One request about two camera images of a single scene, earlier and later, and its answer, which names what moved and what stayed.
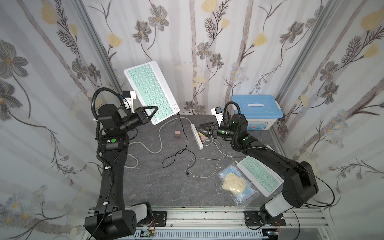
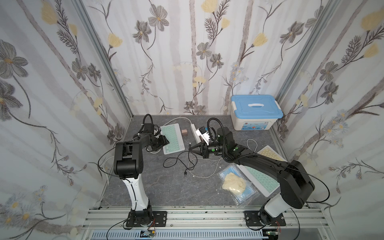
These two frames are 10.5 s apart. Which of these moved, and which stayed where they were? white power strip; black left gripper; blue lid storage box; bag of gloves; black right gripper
Moved: black right gripper; black left gripper
Stayed: white power strip; bag of gloves; blue lid storage box
